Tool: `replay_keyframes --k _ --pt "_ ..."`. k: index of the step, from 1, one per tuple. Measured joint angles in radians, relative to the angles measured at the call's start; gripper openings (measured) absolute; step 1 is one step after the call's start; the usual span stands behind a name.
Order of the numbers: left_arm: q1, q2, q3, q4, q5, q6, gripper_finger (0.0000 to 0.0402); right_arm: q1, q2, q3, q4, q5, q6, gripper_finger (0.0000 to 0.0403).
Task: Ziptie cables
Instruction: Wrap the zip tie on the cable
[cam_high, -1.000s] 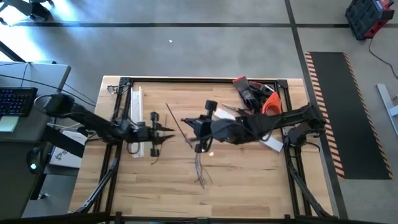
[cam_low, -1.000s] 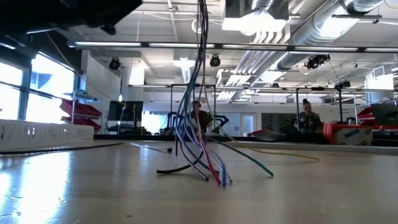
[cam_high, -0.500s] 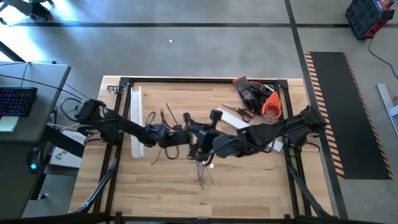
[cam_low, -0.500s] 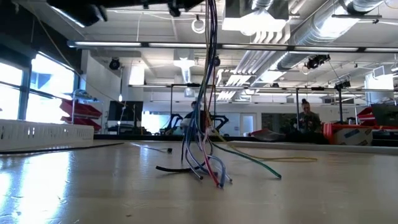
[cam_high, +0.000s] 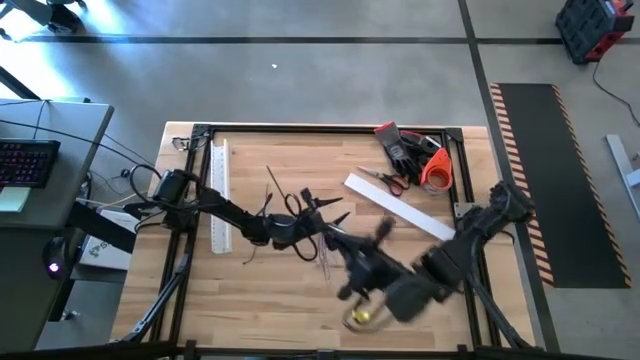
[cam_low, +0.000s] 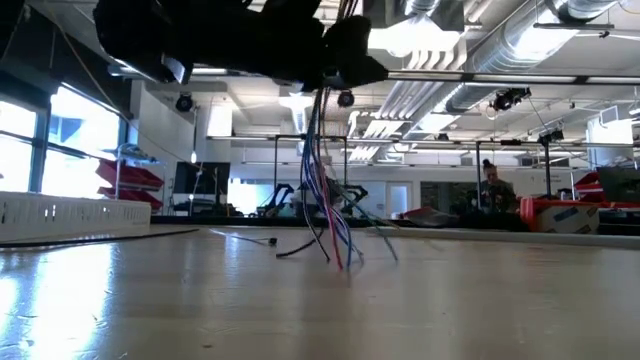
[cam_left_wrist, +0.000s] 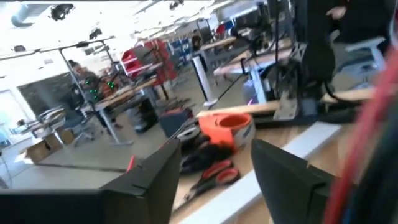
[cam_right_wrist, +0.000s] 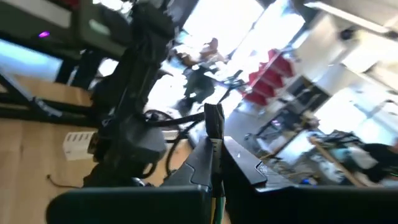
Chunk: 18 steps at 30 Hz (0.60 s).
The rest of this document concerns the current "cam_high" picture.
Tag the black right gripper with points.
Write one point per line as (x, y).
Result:
(372, 272)

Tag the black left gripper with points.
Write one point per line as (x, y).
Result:
(306, 227)

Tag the black zip tie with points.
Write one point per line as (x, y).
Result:
(275, 183)
(266, 204)

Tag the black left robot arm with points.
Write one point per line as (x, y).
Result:
(225, 207)

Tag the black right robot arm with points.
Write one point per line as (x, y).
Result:
(475, 225)

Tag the grey black work glove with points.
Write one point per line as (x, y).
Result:
(417, 141)
(395, 147)

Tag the clear safety glasses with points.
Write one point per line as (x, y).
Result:
(181, 144)

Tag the black hazard-striped floor mat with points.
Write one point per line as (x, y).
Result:
(565, 190)

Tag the white cardboard box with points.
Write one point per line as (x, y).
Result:
(112, 260)

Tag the grey desk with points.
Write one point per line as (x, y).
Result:
(75, 165)

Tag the grey metal bar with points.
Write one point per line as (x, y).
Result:
(620, 160)

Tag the black computer mouse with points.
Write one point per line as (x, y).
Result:
(55, 252)

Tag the black backlit keyboard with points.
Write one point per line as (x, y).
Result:
(25, 162)

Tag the black red tool box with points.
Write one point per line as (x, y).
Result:
(585, 25)

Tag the green sticky note pad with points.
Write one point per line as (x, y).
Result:
(12, 199)

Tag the black office chair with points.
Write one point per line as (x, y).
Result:
(60, 17)

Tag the white flat duct cover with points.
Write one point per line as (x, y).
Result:
(400, 207)

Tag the black aluminium table frame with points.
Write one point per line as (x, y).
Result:
(325, 129)

